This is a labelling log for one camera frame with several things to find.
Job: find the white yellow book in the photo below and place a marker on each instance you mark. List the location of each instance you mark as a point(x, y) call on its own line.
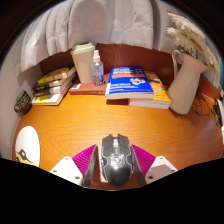
point(48, 99)

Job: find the cream ceramic jug vase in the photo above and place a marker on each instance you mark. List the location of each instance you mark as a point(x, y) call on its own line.
point(185, 86)

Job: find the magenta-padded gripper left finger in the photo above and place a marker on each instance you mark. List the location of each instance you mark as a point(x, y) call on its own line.
point(68, 168)

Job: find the blue book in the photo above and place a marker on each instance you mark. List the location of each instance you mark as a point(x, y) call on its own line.
point(128, 81)

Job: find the dark green mug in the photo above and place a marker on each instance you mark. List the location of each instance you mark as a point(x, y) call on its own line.
point(23, 103)

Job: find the white flat device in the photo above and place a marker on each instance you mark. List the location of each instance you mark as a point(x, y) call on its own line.
point(221, 120)

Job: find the red-brown book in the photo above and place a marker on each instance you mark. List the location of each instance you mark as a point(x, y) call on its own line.
point(85, 89)

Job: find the clear spray bottle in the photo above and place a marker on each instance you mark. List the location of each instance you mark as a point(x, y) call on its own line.
point(97, 73)

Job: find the white yellow black mouse pad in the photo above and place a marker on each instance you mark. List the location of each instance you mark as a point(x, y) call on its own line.
point(28, 145)

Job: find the white pleated curtain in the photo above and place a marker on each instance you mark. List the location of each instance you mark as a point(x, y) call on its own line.
point(100, 20)

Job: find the black grey computer mouse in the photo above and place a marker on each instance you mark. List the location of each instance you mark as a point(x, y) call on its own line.
point(116, 160)

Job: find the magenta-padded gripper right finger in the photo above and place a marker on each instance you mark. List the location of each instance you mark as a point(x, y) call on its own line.
point(160, 168)

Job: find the cream lidded tumbler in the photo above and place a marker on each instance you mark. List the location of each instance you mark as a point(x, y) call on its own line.
point(83, 63)

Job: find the white flower bouquet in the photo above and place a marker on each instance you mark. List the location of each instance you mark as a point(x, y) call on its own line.
point(191, 36)

